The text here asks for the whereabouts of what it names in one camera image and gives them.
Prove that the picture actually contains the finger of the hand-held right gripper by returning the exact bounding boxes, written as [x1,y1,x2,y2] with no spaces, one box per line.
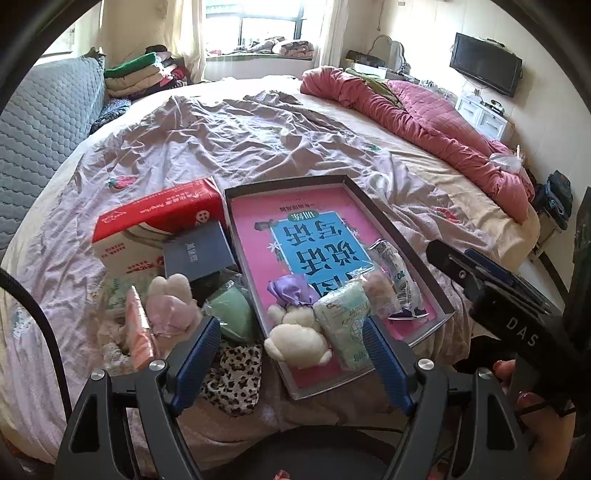
[425,239,490,301]
[463,248,546,305]

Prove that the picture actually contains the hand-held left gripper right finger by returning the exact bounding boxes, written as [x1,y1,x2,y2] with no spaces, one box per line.
[361,315,536,480]

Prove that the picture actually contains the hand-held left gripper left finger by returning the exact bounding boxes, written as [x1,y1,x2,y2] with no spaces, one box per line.
[54,315,222,480]

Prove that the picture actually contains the leopard print scrunchie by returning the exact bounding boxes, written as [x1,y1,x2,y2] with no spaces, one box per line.
[198,344,264,418]

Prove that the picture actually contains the white socks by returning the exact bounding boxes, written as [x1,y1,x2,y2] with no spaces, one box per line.
[369,239,428,321]

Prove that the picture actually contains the teal printed tissue pack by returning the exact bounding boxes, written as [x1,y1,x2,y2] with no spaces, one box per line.
[314,281,375,372]

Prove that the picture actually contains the pink and cream plush bunny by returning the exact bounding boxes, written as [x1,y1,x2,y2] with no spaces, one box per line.
[145,273,204,340]

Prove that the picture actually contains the green sponge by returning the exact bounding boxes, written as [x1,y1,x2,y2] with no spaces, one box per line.
[203,281,259,344]

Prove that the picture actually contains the peach cloth pack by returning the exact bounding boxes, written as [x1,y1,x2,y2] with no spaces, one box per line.
[124,285,158,370]

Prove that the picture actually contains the pink puff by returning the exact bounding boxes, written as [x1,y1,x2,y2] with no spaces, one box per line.
[362,270,400,319]

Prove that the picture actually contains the cream plush toy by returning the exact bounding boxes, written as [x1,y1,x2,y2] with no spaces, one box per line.
[263,302,332,370]

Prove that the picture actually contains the purple bow scrunchie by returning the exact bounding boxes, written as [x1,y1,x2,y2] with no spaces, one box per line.
[267,274,317,310]

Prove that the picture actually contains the shallow grey box pink bottom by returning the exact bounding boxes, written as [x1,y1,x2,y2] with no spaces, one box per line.
[224,174,455,401]

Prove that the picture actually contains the person's right hand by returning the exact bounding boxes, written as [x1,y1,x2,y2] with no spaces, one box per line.
[492,359,578,464]

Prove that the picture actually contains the black speaker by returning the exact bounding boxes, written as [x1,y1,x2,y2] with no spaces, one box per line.
[563,185,591,333]

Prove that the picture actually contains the pile of blue clothes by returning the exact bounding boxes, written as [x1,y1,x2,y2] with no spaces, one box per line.
[533,171,573,232]

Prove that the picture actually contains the white plastic bag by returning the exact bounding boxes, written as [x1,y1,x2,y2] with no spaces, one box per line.
[489,150,525,174]

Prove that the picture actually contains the dark blue flat box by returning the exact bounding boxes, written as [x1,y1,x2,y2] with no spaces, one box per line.
[163,220,238,282]

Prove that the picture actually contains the pink quilt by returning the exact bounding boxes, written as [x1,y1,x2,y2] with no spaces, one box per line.
[300,66,536,224]

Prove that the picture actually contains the white drawer cabinet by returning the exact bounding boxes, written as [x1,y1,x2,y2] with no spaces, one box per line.
[455,90,515,144]

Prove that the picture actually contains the red and white tissue box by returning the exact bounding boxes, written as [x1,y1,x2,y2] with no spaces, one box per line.
[91,178,222,278]

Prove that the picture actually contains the green cloth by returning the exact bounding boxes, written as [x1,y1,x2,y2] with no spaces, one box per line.
[344,67,402,107]

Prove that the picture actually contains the black television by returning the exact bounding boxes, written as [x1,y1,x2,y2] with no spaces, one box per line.
[450,32,523,99]

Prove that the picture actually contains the white scalloped mirror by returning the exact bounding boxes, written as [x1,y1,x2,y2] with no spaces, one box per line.
[369,34,407,72]

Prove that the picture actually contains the dark storage box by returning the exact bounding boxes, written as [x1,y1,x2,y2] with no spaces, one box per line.
[346,50,386,68]

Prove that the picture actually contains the cream curtain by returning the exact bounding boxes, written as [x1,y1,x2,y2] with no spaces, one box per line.
[161,0,208,86]
[311,0,345,75]

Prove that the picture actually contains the dark patterned cloth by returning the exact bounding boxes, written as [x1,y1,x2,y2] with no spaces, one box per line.
[90,97,132,134]

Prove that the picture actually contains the bedding on windowsill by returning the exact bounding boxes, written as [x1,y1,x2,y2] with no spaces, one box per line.
[217,38,317,60]

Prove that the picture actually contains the grey quilted headboard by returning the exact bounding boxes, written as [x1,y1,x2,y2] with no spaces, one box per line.
[0,55,107,259]

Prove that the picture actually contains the pile of folded clothes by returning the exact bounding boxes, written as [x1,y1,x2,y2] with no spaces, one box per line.
[104,45,195,100]

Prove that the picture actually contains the window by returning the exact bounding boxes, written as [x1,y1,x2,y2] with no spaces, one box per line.
[203,0,333,54]

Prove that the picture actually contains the black cable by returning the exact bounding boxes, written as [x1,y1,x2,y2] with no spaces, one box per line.
[0,268,75,416]

